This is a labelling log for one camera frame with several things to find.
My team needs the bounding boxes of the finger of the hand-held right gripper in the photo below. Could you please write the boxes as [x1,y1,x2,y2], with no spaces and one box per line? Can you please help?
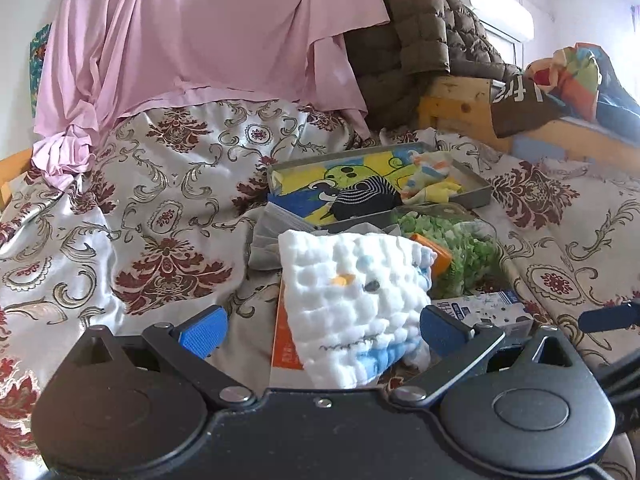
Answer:
[577,297,640,333]

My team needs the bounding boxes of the orange plastic cup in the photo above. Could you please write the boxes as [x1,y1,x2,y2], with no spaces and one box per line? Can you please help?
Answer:
[410,232,453,278]

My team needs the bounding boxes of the pink bed sheet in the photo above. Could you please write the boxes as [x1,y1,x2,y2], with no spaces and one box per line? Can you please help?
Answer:
[31,0,391,193]

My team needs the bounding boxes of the white orange box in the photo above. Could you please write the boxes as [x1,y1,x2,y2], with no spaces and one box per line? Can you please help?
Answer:
[270,280,391,391]

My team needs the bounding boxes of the bag of green candy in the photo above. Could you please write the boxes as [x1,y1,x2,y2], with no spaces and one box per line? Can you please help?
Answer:
[390,205,503,301]

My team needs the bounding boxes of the floral satin bedspread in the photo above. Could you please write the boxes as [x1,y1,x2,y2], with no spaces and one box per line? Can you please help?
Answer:
[0,100,640,480]

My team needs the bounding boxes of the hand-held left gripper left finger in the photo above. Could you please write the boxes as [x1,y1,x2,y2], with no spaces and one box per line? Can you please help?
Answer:
[65,305,258,408]

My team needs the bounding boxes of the wooden bed frame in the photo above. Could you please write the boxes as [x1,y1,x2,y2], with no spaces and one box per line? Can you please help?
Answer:
[0,75,640,211]

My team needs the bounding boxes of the white and blue carton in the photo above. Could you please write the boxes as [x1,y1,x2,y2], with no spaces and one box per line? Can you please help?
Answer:
[431,290,536,346]

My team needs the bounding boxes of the colourful cartoon painting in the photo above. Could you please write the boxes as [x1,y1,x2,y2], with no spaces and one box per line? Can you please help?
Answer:
[270,147,436,226]

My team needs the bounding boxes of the navy white striped sock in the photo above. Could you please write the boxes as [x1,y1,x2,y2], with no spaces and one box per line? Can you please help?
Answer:
[330,177,403,221]

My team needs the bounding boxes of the grey printed cloth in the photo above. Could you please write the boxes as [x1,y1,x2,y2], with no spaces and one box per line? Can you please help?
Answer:
[247,205,401,271]

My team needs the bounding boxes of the grey metal tray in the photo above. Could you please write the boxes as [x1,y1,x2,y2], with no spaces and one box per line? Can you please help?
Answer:
[266,141,492,228]

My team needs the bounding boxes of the striped sock with yellow cuff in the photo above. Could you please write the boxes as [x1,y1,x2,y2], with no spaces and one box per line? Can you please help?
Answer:
[400,150,463,206]

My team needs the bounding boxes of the wall poster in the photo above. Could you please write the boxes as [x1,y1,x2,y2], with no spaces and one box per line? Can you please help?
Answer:
[29,22,53,111]

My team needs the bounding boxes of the blue denim jeans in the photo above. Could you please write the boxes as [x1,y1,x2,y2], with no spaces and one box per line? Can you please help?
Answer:
[595,47,640,121]

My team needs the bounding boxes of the pale blue panel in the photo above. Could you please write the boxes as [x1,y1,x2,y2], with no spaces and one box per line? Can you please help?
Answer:
[512,132,546,163]

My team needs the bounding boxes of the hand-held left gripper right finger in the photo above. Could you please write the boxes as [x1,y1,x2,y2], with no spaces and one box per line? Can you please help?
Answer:
[390,305,576,408]

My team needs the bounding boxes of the olive quilted jacket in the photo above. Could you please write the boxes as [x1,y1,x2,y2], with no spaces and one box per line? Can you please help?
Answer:
[345,0,521,131]

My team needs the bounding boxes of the colourful patchwork garment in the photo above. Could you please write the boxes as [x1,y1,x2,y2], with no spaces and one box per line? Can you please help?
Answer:
[525,42,640,123]

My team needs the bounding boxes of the white muslin cloth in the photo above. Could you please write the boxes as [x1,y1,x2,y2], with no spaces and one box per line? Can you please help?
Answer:
[277,230,438,391]

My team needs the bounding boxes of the olive garment with white print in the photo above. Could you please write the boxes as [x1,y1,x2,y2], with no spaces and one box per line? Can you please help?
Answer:
[490,72,561,138]

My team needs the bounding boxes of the white air conditioner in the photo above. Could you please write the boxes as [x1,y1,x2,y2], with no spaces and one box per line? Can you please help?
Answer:
[447,0,536,43]

